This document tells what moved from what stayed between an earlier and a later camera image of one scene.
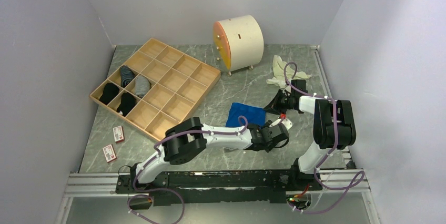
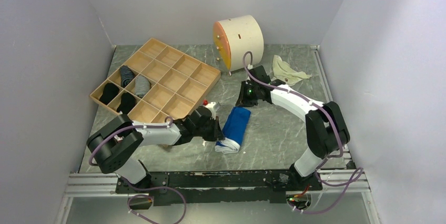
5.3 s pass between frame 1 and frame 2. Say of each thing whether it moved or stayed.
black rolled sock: stayed
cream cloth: stayed
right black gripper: moved
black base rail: stayed
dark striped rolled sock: stayed
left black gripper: moved
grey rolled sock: stayed
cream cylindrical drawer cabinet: stayed
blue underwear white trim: moved
